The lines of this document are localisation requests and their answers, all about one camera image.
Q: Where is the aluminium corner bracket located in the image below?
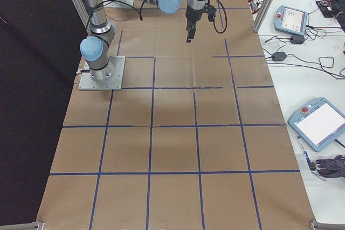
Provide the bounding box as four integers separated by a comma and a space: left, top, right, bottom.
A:
0, 221, 44, 230
309, 219, 345, 230

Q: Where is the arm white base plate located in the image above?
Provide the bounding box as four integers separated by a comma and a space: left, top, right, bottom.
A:
103, 0, 135, 8
78, 55, 127, 91

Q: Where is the folded dark umbrella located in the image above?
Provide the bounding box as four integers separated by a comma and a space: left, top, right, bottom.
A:
309, 154, 345, 179

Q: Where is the robot teach pendant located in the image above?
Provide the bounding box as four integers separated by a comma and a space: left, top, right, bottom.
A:
273, 5, 309, 36
287, 97, 345, 152

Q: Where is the black frame cover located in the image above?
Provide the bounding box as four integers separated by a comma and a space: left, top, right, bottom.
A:
0, 0, 91, 227

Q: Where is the black electronics board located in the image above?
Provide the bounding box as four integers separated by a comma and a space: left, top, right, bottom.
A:
316, 0, 336, 18

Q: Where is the aluminium frame bar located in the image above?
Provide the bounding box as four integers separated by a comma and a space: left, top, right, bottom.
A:
65, 0, 91, 34

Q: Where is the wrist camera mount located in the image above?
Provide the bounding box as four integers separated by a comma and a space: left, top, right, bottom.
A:
202, 3, 218, 22

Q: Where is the white marker pen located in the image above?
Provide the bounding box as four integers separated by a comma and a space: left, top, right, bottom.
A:
297, 135, 311, 161

